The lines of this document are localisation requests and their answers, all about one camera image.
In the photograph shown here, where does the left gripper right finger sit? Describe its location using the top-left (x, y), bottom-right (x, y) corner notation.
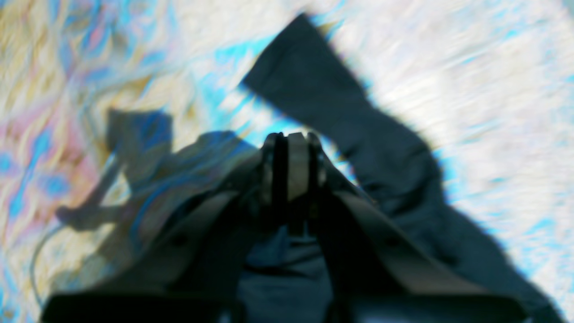
top-left (287, 132), bottom-right (326, 219)

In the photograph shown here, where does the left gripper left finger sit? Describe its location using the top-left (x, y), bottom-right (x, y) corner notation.
top-left (260, 132), bottom-right (287, 225)

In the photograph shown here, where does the black t-shirt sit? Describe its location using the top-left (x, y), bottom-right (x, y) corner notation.
top-left (242, 13), bottom-right (561, 323)

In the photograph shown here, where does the patterned tablecloth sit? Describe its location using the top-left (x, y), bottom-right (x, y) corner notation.
top-left (1, 0), bottom-right (573, 323)

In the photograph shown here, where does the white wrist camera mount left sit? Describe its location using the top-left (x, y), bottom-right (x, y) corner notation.
top-left (40, 154), bottom-right (530, 323)

